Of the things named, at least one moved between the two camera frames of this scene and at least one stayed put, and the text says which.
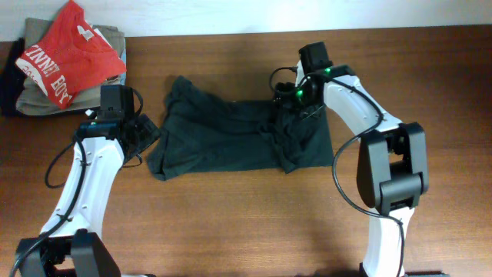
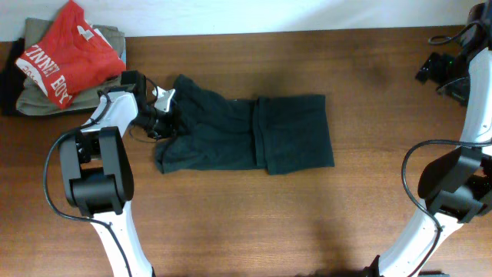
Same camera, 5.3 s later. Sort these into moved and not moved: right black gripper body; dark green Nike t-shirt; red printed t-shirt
Moved: right black gripper body
Not moved: red printed t-shirt; dark green Nike t-shirt
